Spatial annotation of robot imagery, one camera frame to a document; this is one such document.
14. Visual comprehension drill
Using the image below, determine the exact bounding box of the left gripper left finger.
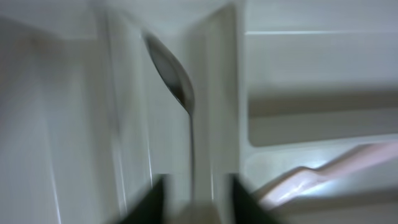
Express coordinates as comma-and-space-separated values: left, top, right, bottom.
118, 175, 167, 224

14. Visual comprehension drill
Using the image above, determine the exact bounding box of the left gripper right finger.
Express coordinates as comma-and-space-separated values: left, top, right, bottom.
230, 174, 280, 224

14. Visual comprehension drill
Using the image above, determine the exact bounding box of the pink plastic knife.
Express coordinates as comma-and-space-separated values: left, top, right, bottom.
256, 141, 397, 210

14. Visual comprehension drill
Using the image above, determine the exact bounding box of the small steel teaspoon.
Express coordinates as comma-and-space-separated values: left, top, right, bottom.
143, 32, 195, 203

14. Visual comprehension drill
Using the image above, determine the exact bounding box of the white plastic cutlery tray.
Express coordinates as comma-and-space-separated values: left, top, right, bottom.
1, 1, 397, 223

